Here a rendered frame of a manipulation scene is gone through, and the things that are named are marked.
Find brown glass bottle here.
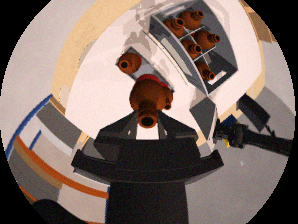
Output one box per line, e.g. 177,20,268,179
163,18,185,39
177,10,204,32
180,39,202,59
190,30,220,49
129,74,166,129
161,82,173,110
194,61,215,81
118,52,142,74

